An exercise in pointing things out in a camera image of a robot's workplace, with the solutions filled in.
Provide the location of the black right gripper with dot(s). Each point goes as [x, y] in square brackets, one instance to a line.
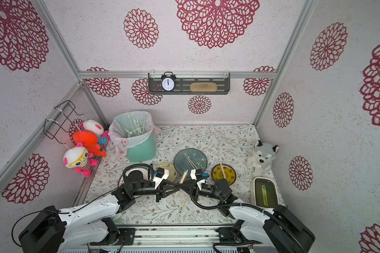
[197, 191]

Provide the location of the wooden brush on shelf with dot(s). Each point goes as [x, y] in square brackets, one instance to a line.
[203, 87]

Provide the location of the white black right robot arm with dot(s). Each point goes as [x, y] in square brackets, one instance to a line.
[275, 227]

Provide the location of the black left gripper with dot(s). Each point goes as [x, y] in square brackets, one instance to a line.
[163, 192]

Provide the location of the grey wall shelf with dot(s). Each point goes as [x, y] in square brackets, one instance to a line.
[183, 85]

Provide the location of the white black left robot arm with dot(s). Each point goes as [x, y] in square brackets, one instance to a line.
[53, 229]

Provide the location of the black alarm clock on shelf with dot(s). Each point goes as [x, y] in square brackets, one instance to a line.
[168, 81]

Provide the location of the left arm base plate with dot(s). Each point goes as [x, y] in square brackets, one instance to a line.
[124, 237]

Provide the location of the green trash bin with bag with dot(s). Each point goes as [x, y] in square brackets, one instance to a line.
[133, 135]

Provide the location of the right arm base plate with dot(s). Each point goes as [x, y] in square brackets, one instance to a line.
[229, 236]

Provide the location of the yellow black patterned plate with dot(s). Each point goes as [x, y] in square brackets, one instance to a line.
[216, 174]

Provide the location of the white green rectangular tray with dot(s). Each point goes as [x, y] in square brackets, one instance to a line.
[264, 193]

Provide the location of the black wire wall basket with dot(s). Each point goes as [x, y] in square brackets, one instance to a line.
[65, 114]

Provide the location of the white plush with yellow glasses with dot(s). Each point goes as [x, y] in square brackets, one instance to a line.
[80, 159]

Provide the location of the dark green glass plate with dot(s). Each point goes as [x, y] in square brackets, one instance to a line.
[181, 163]

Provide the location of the grey husky plush toy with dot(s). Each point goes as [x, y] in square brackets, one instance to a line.
[261, 158]

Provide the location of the small pale yellow plate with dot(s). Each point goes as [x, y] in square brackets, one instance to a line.
[170, 167]

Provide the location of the red plush toy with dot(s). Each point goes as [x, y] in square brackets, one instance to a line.
[89, 140]

